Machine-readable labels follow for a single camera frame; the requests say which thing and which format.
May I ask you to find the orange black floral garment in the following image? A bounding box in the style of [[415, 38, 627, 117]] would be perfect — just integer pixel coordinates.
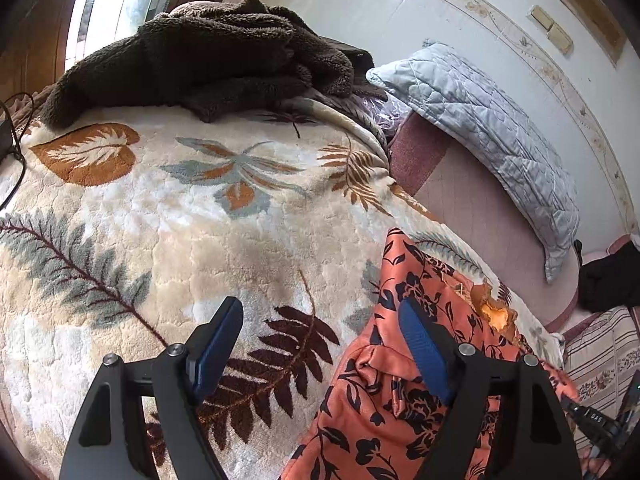
[[278, 226, 584, 480]]

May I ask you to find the striped floral pillow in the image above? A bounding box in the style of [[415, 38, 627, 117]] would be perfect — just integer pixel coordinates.
[[562, 303, 640, 453]]

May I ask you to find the black cloth item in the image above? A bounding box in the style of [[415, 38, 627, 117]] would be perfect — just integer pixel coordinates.
[[574, 240, 639, 313]]

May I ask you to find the cream leaf pattern blanket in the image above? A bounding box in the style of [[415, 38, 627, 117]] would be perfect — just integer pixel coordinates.
[[1, 107, 573, 479]]

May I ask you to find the pink bed sheet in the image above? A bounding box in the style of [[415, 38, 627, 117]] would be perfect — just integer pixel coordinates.
[[387, 112, 601, 334]]

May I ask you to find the grey quilted pillow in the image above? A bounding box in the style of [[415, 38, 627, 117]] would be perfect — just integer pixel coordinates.
[[366, 41, 580, 283]]

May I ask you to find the dark brown fleece garment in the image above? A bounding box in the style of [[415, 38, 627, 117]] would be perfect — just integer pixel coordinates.
[[41, 0, 384, 130]]

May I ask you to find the brown framed window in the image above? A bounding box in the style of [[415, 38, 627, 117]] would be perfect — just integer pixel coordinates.
[[1, 0, 219, 101]]

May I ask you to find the black cable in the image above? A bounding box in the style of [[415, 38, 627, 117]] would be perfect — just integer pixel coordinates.
[[0, 90, 36, 212]]

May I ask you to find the beige wall switch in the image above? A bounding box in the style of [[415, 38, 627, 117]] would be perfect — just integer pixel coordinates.
[[529, 4, 574, 55]]

